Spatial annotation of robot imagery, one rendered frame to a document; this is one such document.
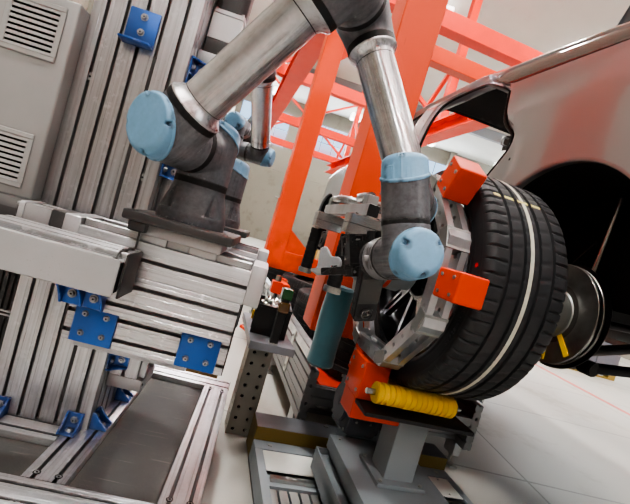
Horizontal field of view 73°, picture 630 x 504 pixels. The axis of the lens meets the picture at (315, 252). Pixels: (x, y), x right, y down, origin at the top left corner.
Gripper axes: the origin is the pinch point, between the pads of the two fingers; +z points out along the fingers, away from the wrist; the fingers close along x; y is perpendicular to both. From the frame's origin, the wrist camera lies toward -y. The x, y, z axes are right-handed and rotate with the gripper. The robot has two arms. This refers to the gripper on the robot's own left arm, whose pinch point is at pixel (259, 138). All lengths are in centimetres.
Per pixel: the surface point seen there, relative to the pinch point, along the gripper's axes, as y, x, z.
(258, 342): 73, 47, -47
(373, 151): -8, 55, -33
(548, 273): 15, 110, -89
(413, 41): -52, 52, -32
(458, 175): 2, 82, -89
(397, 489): 87, 106, -69
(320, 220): 25, 52, -62
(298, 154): -22, -17, 147
